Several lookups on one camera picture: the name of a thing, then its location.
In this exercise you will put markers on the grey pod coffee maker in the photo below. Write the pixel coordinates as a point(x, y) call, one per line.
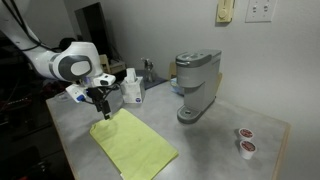
point(197, 74)

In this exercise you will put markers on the dark blue place mat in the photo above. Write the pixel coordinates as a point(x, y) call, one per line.
point(150, 83)

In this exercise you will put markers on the coffee pod cup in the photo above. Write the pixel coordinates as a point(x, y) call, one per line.
point(245, 134)
point(247, 149)

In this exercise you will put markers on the white light switch plate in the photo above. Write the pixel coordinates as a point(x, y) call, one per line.
point(260, 11)

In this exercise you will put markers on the beige wall thermostat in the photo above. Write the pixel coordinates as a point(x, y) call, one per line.
point(225, 10)

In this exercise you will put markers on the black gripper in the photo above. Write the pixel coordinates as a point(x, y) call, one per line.
point(98, 97)

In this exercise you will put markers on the yellow-green microfiber towel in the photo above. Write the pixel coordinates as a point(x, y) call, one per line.
point(137, 151)

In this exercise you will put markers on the grey tissue box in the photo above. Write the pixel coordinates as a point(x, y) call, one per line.
point(132, 87)

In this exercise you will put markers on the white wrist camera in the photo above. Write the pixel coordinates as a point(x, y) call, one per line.
point(104, 80)

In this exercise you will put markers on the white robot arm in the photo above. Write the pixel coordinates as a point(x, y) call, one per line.
point(78, 64)

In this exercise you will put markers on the wooden chair back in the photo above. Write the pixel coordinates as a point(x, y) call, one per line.
point(172, 70)

